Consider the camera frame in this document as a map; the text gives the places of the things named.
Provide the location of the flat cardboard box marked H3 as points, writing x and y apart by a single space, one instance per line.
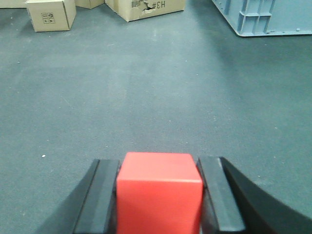
131 10

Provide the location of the small cardboard box with symbols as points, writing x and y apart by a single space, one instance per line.
51 15

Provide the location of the grey plastic crate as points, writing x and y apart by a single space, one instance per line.
257 18

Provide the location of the grey carpet mat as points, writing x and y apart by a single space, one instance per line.
182 82

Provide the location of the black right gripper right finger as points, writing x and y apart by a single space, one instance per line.
233 204

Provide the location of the red magnetic cube block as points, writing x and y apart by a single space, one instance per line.
159 193

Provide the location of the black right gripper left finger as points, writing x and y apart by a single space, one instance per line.
91 207

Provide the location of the middle cardboard box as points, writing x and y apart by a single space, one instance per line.
89 4

